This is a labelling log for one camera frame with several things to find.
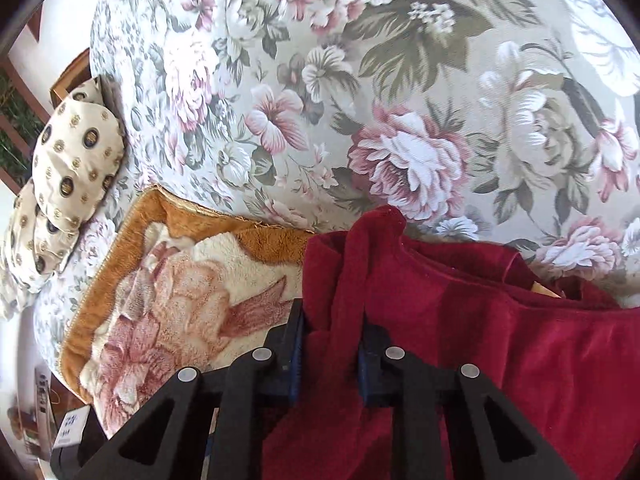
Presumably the dark red sweater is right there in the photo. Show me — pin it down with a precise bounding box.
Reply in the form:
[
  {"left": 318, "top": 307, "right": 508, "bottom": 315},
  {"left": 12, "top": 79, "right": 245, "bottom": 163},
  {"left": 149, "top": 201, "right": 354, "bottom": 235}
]
[{"left": 262, "top": 206, "right": 639, "bottom": 479}]

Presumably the plush floral fleece blanket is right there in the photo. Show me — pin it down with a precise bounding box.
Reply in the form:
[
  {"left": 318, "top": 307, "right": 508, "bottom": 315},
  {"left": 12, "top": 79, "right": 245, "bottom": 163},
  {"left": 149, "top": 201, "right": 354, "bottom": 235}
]
[{"left": 60, "top": 188, "right": 311, "bottom": 436}]

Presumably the cream patterned pillow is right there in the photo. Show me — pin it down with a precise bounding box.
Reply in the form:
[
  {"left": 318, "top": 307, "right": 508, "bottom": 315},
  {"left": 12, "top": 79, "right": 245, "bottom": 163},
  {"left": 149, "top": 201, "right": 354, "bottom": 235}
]
[
  {"left": 1, "top": 179, "right": 79, "bottom": 320},
  {"left": 32, "top": 77, "right": 126, "bottom": 232}
]

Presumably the floral bed sheet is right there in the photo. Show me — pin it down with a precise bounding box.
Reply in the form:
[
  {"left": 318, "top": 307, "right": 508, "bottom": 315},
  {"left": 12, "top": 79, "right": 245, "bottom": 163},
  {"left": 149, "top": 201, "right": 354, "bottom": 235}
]
[{"left": 35, "top": 0, "right": 639, "bottom": 367}]

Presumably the wooden chair frame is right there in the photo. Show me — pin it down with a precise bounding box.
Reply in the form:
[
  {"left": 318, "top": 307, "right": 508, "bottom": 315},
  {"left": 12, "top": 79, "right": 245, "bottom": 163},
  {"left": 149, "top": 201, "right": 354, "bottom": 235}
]
[{"left": 50, "top": 48, "right": 91, "bottom": 107}]

